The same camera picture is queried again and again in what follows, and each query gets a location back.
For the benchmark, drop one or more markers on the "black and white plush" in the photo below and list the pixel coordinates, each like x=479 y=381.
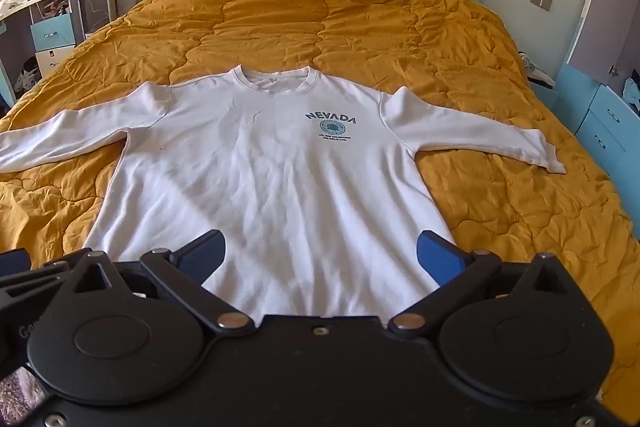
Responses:
x=25 y=74

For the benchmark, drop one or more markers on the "metal wall light switch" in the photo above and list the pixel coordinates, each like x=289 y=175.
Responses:
x=541 y=0

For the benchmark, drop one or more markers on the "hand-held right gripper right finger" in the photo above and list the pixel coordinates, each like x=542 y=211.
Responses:
x=440 y=257

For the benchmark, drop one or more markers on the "person's fuzzy garment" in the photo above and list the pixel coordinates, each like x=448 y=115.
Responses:
x=20 y=397

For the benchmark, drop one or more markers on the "light blue desk drawer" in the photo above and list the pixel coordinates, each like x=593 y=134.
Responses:
x=52 y=32

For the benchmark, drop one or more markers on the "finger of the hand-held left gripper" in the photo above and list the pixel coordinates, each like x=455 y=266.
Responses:
x=30 y=282

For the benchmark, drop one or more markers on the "light blue nightstand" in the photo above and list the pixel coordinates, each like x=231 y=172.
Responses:
x=597 y=122

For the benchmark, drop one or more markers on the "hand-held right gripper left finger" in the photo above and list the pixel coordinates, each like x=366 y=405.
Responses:
x=202 y=253

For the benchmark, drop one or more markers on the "white long-sleeve sweatshirt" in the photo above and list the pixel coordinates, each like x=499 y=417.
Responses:
x=280 y=177

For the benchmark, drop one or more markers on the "mustard yellow quilt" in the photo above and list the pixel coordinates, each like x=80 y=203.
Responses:
x=350 y=17

